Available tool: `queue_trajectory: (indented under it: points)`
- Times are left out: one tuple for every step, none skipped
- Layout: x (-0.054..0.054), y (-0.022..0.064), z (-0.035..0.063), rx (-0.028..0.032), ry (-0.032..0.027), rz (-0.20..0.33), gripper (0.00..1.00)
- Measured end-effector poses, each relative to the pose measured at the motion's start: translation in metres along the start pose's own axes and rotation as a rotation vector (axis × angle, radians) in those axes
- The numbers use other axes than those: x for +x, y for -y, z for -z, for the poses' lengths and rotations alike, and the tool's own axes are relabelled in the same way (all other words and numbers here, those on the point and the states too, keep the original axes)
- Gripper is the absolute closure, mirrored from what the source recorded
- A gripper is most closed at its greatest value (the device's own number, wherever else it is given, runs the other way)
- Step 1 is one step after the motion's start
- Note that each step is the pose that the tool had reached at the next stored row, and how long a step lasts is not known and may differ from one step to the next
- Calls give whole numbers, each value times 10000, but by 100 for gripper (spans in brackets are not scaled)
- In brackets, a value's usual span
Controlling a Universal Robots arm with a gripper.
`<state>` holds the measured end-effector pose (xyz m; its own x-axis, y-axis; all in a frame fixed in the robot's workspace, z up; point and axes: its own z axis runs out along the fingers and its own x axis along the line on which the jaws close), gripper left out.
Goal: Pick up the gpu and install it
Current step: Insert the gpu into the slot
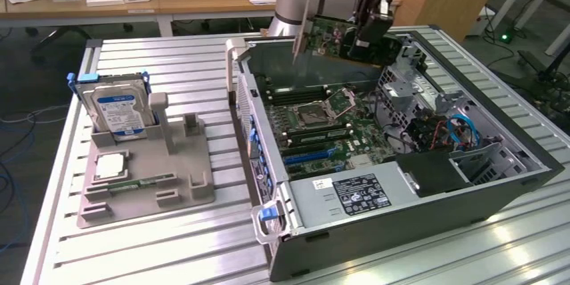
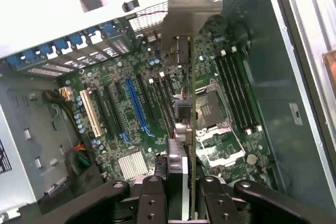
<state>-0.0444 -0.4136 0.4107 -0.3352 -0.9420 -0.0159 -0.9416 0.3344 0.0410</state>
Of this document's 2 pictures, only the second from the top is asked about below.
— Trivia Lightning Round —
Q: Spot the silver chipset heatsink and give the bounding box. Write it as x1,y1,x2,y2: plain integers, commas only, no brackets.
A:
118,152,149,182

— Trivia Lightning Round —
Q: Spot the metal socket cover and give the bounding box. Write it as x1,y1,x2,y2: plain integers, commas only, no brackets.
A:
196,125,247,168

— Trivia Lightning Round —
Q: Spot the round coin battery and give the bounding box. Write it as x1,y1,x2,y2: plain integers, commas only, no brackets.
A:
245,153,259,166

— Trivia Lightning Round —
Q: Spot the CPU socket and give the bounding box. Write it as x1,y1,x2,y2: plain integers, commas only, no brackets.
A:
195,84,229,130

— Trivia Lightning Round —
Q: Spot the black RAM slot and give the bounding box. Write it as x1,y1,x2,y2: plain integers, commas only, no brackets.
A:
158,72,176,120
227,47,259,133
148,78,174,135
220,49,254,133
215,50,250,135
232,45,264,132

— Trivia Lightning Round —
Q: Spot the blue expansion slot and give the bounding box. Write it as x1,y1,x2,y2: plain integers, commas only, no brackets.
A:
124,77,156,138

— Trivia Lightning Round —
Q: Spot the black expansion slot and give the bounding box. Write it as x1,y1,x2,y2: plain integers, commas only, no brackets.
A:
135,73,158,124
93,87,116,138
103,84,124,133

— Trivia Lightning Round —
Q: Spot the white expansion slot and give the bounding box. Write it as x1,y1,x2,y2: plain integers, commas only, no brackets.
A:
79,89,103,138

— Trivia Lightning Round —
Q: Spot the white case sticker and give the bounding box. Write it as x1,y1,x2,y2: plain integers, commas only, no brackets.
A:
288,102,303,125

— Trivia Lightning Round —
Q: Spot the black open PC case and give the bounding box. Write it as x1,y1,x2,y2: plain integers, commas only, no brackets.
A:
0,0,336,224

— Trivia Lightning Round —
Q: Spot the green motherboard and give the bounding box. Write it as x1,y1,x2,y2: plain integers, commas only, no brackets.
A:
59,16,279,190

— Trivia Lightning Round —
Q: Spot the grey power supply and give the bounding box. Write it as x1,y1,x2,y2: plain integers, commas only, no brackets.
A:
0,77,79,209

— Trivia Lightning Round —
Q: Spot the multicolour wire bundle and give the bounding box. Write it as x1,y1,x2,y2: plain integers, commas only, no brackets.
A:
65,142,92,176

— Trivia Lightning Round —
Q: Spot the white connector with yellow wires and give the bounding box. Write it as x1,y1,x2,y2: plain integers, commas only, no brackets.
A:
41,86,79,135

